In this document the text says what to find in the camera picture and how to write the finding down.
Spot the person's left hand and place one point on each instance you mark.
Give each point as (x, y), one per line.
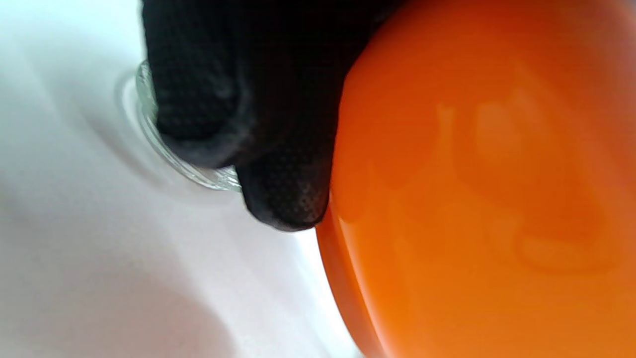
(248, 74)

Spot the glass jar lid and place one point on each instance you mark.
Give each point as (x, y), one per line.
(208, 178)

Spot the orange bowl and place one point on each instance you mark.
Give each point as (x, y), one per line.
(497, 199)

